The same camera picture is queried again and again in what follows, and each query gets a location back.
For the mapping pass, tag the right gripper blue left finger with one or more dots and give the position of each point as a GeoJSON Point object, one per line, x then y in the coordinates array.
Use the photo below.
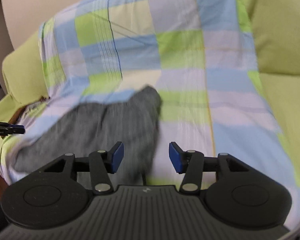
{"type": "Point", "coordinates": [102, 163]}

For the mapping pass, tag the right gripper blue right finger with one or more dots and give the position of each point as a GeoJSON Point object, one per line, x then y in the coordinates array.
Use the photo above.
{"type": "Point", "coordinates": [190, 163]}

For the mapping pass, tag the green covered sofa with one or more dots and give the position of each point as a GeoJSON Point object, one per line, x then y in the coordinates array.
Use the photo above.
{"type": "Point", "coordinates": [282, 62]}

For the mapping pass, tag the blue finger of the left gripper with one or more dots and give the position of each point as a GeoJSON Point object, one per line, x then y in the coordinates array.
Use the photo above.
{"type": "Point", "coordinates": [17, 129]}

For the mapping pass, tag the plaid blue green sheet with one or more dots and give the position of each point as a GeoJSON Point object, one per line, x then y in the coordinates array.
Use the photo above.
{"type": "Point", "coordinates": [177, 84]}

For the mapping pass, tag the grey plaid shorts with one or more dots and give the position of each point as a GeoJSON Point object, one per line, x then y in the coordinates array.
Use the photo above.
{"type": "Point", "coordinates": [91, 127]}

